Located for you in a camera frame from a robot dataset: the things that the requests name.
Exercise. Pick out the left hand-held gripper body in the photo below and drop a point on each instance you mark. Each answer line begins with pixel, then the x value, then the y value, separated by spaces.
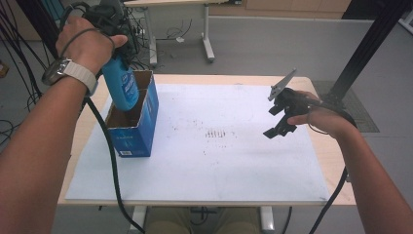
pixel 110 18

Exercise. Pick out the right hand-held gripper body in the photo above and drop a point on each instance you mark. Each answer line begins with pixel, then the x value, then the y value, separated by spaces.
pixel 290 104

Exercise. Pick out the blue bottle with white cap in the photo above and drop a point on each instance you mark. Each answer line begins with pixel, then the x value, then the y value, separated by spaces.
pixel 121 87

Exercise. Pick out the blue cardboard box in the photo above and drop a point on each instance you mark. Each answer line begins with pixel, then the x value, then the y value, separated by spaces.
pixel 136 139

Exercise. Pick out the person's left hand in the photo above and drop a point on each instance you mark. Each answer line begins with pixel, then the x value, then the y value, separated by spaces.
pixel 84 45

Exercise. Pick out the person's right hand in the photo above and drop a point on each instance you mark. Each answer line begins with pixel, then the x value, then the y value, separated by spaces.
pixel 328 122

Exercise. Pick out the teal panel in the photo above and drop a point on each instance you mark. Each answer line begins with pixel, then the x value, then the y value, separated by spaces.
pixel 53 8

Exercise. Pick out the wristwatch with white band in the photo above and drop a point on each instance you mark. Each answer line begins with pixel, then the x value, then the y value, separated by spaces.
pixel 81 74

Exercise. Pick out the white mat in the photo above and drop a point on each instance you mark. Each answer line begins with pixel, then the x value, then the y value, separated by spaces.
pixel 211 169

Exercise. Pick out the small white adapter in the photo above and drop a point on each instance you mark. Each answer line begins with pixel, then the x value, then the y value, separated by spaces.
pixel 180 39

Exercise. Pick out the white table leg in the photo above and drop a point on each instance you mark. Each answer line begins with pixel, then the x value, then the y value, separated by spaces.
pixel 138 221
pixel 267 219

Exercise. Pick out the wooden cabinet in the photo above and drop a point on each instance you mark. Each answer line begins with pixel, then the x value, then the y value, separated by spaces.
pixel 292 6

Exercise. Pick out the white desk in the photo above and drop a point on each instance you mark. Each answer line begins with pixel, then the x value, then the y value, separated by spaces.
pixel 207 32

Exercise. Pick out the small brown object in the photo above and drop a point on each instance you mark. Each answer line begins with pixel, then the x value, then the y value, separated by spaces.
pixel 3 69

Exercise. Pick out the person's khaki pants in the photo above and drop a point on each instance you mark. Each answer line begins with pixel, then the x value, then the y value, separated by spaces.
pixel 168 222

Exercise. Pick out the black metal post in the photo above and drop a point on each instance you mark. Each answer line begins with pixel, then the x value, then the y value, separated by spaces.
pixel 35 19
pixel 367 45

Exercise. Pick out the white frame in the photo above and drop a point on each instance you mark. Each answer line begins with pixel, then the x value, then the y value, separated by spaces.
pixel 407 24

